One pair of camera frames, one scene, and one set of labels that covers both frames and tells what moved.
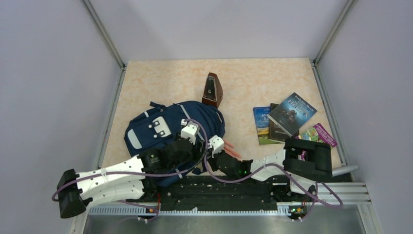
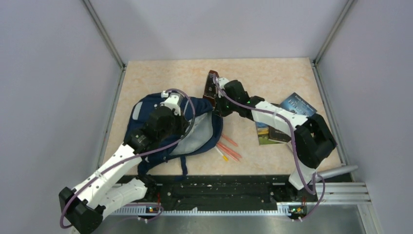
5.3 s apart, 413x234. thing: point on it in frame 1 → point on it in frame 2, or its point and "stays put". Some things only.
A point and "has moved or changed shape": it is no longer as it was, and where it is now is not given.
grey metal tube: [344, 169] stays put
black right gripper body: [215, 166] → [226, 107]
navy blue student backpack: [158, 125] has moved or changed shape
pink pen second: [233, 152] stays put
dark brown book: [275, 132] stays put
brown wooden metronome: [213, 94] stays put
